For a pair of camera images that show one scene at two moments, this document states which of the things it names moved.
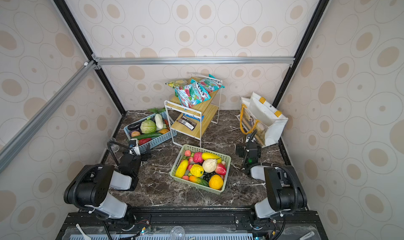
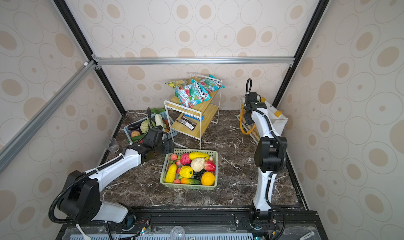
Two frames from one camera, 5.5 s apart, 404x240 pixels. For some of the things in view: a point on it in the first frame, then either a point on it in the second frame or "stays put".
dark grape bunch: [206, 176] -> [198, 175]
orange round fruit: [215, 181] -> [208, 178]
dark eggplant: [135, 126] stays put
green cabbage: [148, 126] stays put
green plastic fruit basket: [187, 147] -> [213, 153]
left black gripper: [144, 158] -> [169, 147]
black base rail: [191, 225] stays put
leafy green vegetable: [157, 110] stays put
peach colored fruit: [135, 133] stays put
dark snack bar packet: [187, 122] stays put
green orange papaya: [195, 179] -> [188, 181]
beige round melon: [209, 165] -> [198, 164]
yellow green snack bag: [179, 82] stays put
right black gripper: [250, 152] -> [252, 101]
